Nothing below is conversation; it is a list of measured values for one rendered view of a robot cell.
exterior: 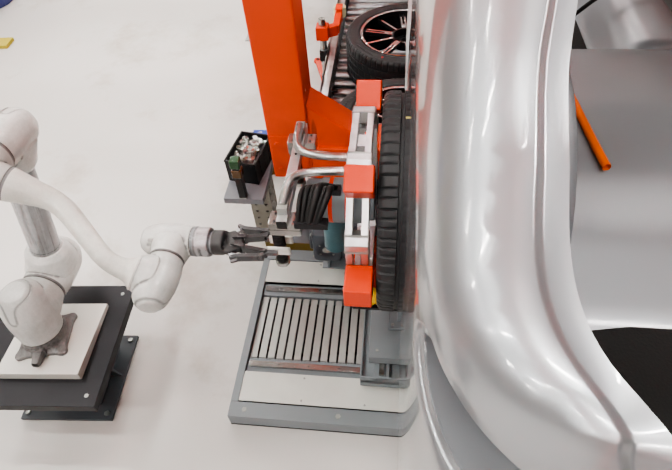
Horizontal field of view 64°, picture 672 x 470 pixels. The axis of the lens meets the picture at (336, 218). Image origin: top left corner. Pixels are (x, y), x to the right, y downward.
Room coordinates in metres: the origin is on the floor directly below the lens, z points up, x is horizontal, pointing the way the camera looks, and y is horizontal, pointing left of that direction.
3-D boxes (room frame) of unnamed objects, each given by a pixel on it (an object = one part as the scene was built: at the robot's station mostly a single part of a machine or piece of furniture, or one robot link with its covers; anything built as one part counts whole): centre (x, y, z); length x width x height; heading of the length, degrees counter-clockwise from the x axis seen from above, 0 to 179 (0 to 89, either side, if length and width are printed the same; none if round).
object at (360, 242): (1.14, -0.09, 0.85); 0.54 x 0.07 x 0.54; 171
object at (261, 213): (1.82, 0.34, 0.21); 0.10 x 0.10 x 0.42; 81
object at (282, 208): (1.06, 0.05, 1.03); 0.19 x 0.18 x 0.11; 81
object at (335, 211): (1.15, -0.02, 0.85); 0.21 x 0.14 x 0.14; 81
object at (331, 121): (1.64, -0.19, 0.69); 0.52 x 0.17 x 0.35; 81
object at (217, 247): (1.03, 0.32, 0.83); 0.09 x 0.08 x 0.07; 81
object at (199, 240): (1.04, 0.40, 0.83); 0.09 x 0.06 x 0.09; 171
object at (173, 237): (1.05, 0.51, 0.83); 0.16 x 0.13 x 0.11; 81
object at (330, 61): (2.92, -0.09, 0.28); 2.47 x 0.09 x 0.22; 171
